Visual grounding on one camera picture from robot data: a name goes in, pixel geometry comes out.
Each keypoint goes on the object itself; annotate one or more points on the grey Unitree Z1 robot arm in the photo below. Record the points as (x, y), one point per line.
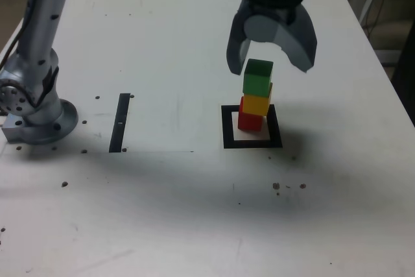
(35, 118)

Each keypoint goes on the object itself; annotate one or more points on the grey flat plate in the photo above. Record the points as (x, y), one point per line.
(389, 56)

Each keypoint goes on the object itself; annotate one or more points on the green cube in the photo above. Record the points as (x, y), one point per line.
(256, 82)

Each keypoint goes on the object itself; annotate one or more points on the black tape strip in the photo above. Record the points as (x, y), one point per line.
(118, 111)

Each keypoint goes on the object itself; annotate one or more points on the yellow cube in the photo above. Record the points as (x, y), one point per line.
(256, 105)

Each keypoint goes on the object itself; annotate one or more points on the black tape square outline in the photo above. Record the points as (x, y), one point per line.
(227, 127)

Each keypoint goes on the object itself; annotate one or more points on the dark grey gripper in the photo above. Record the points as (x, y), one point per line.
(269, 10)

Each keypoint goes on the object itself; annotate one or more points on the red cube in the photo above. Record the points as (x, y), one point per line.
(249, 123)

